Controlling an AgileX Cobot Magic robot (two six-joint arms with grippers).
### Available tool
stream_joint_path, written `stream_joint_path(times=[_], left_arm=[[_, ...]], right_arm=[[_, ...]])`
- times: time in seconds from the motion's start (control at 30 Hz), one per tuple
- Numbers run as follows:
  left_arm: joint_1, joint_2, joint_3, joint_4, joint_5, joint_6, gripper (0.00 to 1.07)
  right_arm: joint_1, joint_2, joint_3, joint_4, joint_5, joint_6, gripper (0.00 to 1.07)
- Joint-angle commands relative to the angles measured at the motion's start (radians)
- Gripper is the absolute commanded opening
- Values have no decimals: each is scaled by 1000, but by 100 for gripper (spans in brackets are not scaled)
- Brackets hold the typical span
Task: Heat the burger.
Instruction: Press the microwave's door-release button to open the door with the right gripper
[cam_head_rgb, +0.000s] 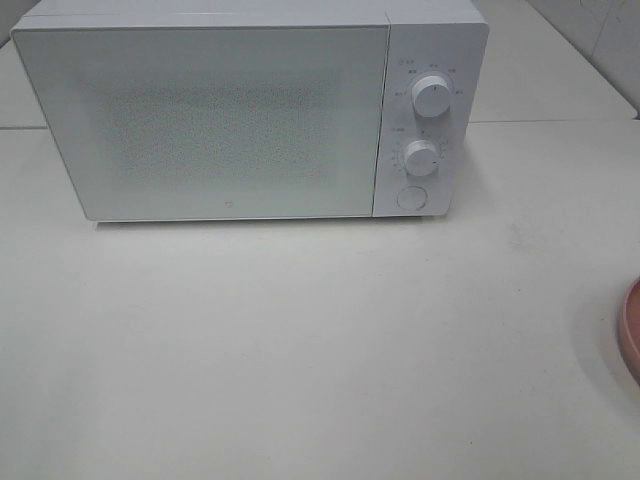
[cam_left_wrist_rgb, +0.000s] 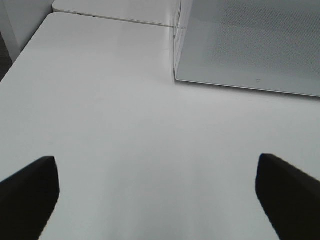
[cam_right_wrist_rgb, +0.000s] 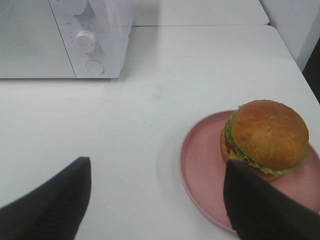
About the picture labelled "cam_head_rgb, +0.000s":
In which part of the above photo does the round door release button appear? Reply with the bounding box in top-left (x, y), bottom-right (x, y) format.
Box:
top-left (396, 186), bottom-right (428, 211)

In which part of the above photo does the white microwave door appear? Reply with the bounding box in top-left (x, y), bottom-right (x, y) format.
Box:
top-left (15, 27), bottom-right (387, 221)

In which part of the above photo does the pink round plate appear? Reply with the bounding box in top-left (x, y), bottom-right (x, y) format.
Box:
top-left (615, 278), bottom-right (639, 385)

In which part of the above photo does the lower white timer knob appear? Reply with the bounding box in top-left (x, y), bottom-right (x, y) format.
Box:
top-left (403, 140), bottom-right (440, 177)

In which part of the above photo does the white microwave oven body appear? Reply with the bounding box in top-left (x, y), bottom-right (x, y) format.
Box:
top-left (11, 1), bottom-right (489, 220)

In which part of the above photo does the upper white power knob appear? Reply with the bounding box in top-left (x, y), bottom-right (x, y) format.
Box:
top-left (411, 72), bottom-right (452, 119)

